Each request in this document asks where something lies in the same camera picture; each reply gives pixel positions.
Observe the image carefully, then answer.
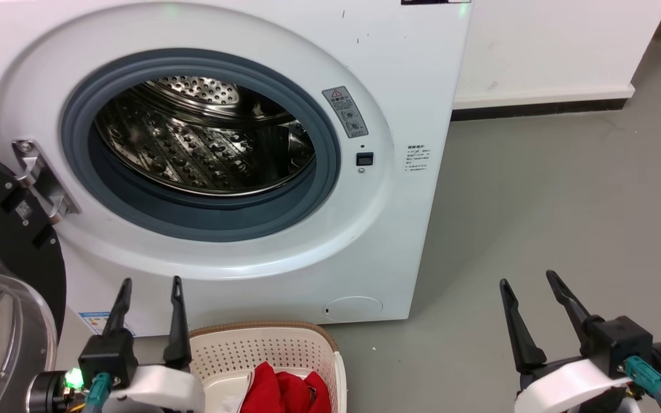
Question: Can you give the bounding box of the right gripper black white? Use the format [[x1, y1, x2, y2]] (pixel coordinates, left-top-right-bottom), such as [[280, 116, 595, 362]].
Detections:
[[499, 270, 653, 413]]

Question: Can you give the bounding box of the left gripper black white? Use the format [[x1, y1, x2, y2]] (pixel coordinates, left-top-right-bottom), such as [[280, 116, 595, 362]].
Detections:
[[78, 276, 205, 413]]

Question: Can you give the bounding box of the red cloth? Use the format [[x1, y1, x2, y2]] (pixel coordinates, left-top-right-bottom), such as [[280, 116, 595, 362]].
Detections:
[[239, 361, 332, 413]]

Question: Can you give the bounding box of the cream perforated laundry basket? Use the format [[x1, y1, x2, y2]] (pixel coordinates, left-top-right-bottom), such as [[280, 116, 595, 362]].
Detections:
[[188, 321, 348, 413]]

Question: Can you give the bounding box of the stainless steel washing machine drum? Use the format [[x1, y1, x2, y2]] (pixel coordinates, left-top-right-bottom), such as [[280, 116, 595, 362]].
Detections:
[[94, 76, 317, 197]]

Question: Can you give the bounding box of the silver metal door hinge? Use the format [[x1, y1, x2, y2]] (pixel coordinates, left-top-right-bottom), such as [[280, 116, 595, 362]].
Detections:
[[12, 139, 81, 224]]

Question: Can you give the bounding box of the blue energy label sticker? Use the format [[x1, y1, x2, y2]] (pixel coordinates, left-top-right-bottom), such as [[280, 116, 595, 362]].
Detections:
[[78, 311, 135, 337]]

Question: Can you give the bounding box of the grey rubber door gasket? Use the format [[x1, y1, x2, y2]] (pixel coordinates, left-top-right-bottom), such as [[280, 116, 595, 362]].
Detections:
[[60, 49, 343, 243]]

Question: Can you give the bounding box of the round white filter cover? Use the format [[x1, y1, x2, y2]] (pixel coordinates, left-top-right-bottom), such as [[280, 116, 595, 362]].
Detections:
[[324, 296, 384, 323]]

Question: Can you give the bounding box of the white front-load washing machine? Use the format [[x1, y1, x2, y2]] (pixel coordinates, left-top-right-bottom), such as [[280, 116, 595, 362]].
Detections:
[[0, 0, 473, 339]]

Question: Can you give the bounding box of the grey warning triangle sticker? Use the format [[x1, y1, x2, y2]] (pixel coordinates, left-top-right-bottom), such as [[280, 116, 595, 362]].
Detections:
[[322, 86, 369, 139]]

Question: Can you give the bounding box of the teal connector cable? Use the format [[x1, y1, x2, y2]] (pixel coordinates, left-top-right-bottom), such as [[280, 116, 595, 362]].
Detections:
[[83, 372, 114, 413], [623, 356, 661, 413]]

